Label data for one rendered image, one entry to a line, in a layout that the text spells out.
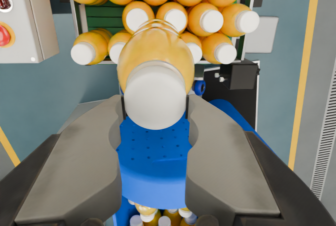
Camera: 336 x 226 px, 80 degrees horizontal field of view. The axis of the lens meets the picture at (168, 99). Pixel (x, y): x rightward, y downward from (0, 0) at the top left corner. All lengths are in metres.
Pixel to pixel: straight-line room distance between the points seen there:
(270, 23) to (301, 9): 1.12
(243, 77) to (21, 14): 0.49
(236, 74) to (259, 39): 0.20
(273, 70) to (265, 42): 1.11
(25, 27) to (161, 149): 0.33
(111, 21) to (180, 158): 0.39
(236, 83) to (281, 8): 1.25
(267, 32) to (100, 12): 0.49
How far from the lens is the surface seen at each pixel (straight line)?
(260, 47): 0.72
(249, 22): 0.44
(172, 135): 0.47
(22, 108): 1.91
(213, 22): 0.41
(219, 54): 0.42
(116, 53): 0.40
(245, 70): 0.56
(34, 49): 0.44
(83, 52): 0.42
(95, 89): 1.64
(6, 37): 0.44
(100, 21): 0.60
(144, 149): 0.43
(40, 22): 0.47
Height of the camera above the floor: 1.49
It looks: 66 degrees down
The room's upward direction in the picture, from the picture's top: 167 degrees clockwise
